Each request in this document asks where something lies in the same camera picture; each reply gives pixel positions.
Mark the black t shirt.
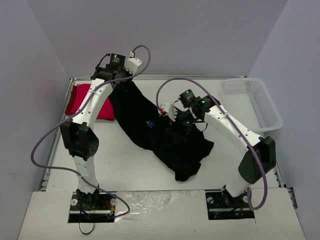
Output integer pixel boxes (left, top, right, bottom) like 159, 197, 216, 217
108, 80, 214, 182

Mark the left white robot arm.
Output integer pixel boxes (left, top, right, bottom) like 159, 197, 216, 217
60, 52, 142, 209

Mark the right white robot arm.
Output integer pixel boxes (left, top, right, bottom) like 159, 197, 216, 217
158, 89, 276, 207

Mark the folded red t shirt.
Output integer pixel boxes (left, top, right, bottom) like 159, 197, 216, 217
64, 83, 116, 122

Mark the white plastic basket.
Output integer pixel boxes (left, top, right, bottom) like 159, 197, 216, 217
220, 77, 283, 133

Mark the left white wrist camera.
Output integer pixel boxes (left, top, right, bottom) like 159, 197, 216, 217
124, 51, 143, 75

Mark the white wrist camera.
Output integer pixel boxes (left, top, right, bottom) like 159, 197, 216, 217
124, 51, 143, 75
158, 102, 178, 122

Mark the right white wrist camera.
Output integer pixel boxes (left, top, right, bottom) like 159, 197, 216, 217
158, 102, 178, 122

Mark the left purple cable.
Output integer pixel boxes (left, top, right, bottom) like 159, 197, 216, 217
30, 44, 152, 218

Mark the purple cable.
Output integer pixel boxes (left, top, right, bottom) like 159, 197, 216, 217
156, 77, 269, 210
30, 44, 152, 218

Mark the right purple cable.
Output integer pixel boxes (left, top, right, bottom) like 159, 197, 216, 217
156, 77, 269, 210

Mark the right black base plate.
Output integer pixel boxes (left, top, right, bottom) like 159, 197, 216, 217
205, 190, 255, 220

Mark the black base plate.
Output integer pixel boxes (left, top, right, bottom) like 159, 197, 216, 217
205, 190, 255, 220
68, 192, 117, 223

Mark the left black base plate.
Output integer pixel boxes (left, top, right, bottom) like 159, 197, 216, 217
68, 192, 117, 223

